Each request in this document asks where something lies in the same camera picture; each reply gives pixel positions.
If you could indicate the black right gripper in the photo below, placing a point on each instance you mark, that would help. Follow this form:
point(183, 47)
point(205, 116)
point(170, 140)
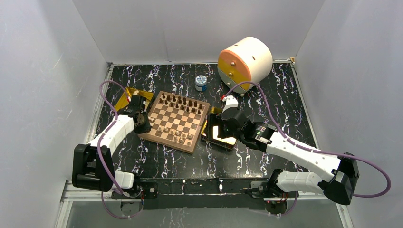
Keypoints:
point(220, 133)

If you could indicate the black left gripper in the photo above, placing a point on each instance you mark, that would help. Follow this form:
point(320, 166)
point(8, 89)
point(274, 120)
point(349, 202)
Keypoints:
point(146, 128)

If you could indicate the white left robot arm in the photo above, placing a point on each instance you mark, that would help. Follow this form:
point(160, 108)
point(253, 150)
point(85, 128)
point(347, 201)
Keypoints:
point(92, 162)

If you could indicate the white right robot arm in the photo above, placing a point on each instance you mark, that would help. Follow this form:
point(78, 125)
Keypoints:
point(334, 176)

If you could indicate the gold tin with white pieces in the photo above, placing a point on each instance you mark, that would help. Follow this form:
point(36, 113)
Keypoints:
point(127, 96)

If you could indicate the wooden chess board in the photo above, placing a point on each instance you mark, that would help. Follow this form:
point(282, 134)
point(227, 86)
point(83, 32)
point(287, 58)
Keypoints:
point(187, 123)

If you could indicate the row of dark chess pieces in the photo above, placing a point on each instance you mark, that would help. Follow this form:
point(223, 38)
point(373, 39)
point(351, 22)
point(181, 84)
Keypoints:
point(168, 104)

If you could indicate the empty gold square tin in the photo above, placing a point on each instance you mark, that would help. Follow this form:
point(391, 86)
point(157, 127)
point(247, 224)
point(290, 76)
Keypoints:
point(210, 130)

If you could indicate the small blue white jar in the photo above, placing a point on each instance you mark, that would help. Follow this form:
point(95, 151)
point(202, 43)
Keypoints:
point(200, 83)

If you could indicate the round pastel drawer cabinet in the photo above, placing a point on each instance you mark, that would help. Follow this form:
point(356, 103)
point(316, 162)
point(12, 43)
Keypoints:
point(247, 60)

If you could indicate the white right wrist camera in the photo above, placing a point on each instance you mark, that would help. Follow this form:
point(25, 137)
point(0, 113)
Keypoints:
point(229, 102)

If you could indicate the aluminium front rail frame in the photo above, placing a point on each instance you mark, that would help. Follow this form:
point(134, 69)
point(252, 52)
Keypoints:
point(197, 203)

